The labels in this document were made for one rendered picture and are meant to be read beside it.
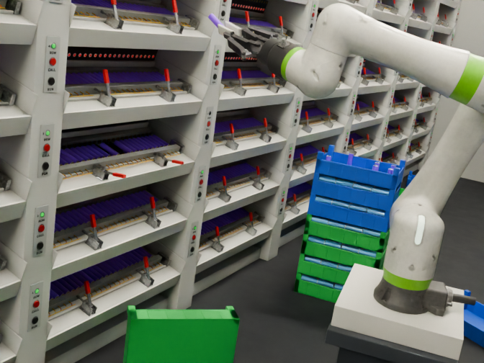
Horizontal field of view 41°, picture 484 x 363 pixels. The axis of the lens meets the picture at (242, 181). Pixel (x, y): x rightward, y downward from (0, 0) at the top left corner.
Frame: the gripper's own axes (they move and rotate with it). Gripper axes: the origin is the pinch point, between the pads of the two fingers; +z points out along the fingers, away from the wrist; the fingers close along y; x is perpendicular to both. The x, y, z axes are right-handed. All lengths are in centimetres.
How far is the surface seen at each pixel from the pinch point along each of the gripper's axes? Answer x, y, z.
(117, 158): 20.1, 43.2, 0.2
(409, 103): 184, -207, 91
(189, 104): 21.3, 13.7, 6.7
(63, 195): 11, 64, -12
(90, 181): 15, 55, -8
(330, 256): 97, -18, -19
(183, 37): 0.5, 10.4, 8.4
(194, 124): 31.1, 12.3, 9.1
